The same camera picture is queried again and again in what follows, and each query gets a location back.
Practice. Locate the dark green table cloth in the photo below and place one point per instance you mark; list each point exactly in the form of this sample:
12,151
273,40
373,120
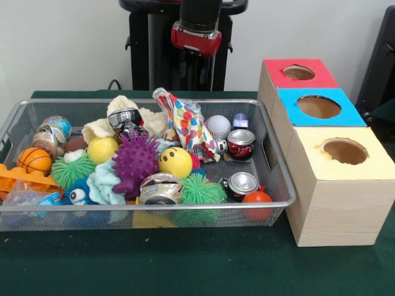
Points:
385,114
185,262

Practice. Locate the red ball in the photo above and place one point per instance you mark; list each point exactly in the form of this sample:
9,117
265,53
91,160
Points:
257,200

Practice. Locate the black chair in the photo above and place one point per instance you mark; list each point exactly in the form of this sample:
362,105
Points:
382,61

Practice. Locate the purple toy block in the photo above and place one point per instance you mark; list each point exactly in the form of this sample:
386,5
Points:
240,121

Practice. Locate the white cloth with coloured dots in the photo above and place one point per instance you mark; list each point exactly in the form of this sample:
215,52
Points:
188,123

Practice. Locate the orange basketball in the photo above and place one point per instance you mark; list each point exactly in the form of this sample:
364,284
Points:
34,160

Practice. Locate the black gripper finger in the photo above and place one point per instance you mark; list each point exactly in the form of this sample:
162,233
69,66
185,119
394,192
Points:
203,74
183,66

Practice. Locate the crushed red can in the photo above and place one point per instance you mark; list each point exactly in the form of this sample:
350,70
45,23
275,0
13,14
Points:
241,143

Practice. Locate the crushed black can silver lid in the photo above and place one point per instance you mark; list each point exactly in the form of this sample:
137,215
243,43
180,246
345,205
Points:
243,183

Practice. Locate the silver mesh bin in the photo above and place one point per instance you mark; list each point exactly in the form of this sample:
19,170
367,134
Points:
282,185

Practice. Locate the yellow smiley ball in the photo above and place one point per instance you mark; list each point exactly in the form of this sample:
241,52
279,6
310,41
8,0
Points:
175,161

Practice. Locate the purple spiky rubber toy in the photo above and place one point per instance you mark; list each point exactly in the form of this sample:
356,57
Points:
135,158

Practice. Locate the white baseball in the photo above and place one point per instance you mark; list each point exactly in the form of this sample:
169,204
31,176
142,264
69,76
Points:
218,124

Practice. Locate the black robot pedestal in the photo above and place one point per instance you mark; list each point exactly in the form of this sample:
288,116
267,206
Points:
154,46

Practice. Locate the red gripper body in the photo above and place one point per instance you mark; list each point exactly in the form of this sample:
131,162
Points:
196,40

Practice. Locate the wooden box with three holes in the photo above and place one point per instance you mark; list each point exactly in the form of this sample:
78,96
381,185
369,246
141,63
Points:
339,209

